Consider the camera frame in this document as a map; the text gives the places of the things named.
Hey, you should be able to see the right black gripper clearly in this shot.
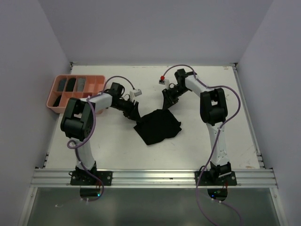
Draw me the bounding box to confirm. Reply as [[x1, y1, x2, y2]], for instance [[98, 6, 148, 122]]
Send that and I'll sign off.
[[162, 85, 190, 110]]

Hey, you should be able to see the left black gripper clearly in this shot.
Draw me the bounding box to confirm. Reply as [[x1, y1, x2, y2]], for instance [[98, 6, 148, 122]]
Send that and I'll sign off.
[[112, 97, 142, 122]]

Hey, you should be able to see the grey striped underwear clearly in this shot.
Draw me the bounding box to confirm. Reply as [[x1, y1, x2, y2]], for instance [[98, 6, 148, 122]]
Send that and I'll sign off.
[[57, 78, 67, 92], [77, 78, 86, 92]]

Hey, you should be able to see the pink divided organizer tray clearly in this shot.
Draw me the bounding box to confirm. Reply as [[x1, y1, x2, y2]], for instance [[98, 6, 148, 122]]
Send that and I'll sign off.
[[47, 74, 106, 114]]

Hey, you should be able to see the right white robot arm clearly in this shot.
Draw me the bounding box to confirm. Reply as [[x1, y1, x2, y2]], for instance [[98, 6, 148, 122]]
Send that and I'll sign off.
[[162, 69, 231, 185]]

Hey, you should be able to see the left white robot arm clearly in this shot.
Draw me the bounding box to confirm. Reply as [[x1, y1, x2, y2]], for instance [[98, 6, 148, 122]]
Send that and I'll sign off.
[[60, 82, 142, 185]]

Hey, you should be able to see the grey striped rolled underwear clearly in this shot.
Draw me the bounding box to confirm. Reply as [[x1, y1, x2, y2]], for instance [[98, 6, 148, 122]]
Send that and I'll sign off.
[[57, 78, 67, 92]]

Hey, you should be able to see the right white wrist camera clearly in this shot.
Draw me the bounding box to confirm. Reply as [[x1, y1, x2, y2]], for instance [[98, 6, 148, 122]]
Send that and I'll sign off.
[[158, 76, 170, 89]]

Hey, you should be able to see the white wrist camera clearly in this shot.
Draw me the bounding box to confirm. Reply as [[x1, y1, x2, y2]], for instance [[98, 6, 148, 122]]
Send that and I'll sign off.
[[158, 76, 170, 89], [129, 89, 142, 99]]

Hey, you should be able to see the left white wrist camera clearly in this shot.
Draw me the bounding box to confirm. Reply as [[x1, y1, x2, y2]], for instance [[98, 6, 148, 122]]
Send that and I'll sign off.
[[129, 89, 142, 99]]

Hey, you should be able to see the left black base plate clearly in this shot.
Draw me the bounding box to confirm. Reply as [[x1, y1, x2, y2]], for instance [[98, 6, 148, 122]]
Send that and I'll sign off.
[[68, 170, 113, 186]]

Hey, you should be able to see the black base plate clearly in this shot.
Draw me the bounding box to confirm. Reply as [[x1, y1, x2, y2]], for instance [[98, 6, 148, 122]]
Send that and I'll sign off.
[[68, 170, 113, 186], [194, 166, 238, 186]]

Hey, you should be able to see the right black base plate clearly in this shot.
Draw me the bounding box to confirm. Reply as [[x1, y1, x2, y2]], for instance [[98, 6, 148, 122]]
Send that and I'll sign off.
[[194, 166, 238, 186]]

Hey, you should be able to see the aluminium mounting rail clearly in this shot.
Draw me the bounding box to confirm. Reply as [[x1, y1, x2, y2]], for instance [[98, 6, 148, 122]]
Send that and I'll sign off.
[[30, 169, 277, 188]]

